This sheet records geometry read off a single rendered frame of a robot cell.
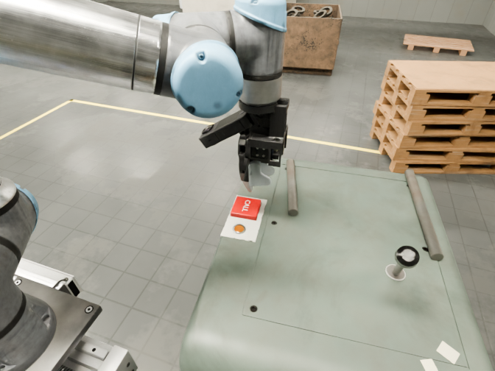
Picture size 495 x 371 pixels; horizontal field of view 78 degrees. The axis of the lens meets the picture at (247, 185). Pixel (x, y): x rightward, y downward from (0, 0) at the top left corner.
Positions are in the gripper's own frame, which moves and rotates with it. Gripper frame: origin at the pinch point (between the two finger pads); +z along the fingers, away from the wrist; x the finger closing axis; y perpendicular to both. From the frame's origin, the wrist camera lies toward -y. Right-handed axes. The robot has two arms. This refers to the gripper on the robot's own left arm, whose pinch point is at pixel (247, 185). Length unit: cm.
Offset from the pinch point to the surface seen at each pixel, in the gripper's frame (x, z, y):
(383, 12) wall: 931, 123, 133
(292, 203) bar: 2.7, 5.4, 9.9
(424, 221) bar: 4.3, 5.7, 38.0
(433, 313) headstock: -16.1, 7.6, 36.6
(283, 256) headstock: -10.8, 7.6, 10.2
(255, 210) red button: -0.6, 6.4, 1.9
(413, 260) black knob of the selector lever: -17.9, -6.6, 28.6
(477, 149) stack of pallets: 225, 107, 154
